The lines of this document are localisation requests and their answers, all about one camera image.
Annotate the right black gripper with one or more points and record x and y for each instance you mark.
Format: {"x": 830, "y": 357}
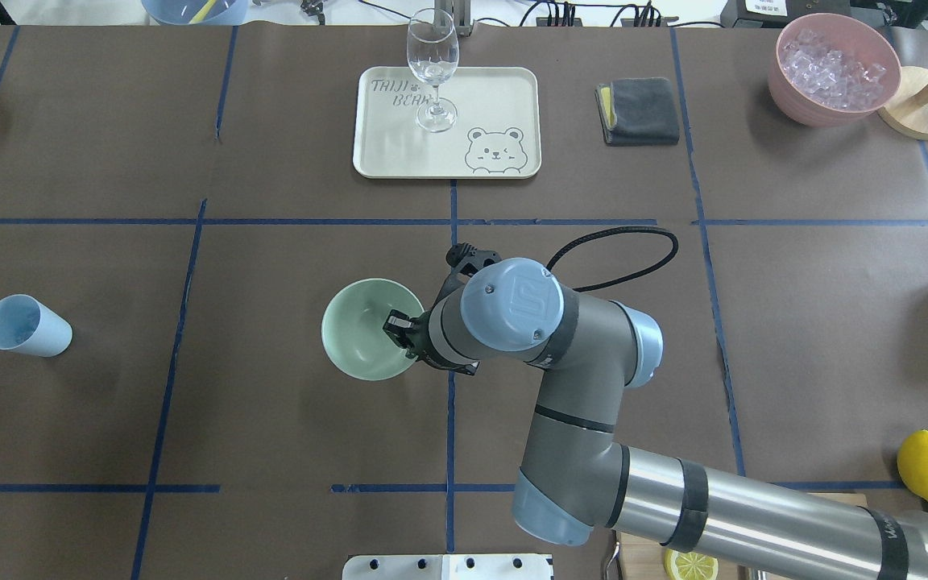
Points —
{"x": 418, "y": 339}

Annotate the pale green bowl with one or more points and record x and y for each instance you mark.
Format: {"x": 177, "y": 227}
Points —
{"x": 352, "y": 328}

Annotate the light blue plastic cup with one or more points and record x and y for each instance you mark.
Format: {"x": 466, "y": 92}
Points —
{"x": 28, "y": 327}

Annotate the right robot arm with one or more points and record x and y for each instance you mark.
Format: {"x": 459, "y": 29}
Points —
{"x": 575, "y": 476}

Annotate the blue bowl background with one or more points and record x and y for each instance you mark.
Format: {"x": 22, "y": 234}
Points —
{"x": 196, "y": 13}

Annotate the pink bowl of ice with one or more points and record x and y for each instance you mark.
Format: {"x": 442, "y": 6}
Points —
{"x": 829, "y": 70}

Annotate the cream bear tray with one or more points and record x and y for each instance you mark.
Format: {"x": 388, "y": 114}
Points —
{"x": 497, "y": 134}

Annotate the clear wine glass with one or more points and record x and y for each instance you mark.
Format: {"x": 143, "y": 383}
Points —
{"x": 432, "y": 50}

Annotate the grey yellow folded cloth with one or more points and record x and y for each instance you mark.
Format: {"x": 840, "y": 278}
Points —
{"x": 638, "y": 112}

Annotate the lemon half slice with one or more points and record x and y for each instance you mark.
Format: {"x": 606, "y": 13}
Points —
{"x": 689, "y": 565}

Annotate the whole yellow lemon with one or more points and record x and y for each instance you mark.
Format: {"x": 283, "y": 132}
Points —
{"x": 912, "y": 463}

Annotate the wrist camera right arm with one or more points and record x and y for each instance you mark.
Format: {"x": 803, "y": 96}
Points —
{"x": 465, "y": 259}

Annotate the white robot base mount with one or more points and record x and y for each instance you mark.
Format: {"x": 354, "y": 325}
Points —
{"x": 450, "y": 566}

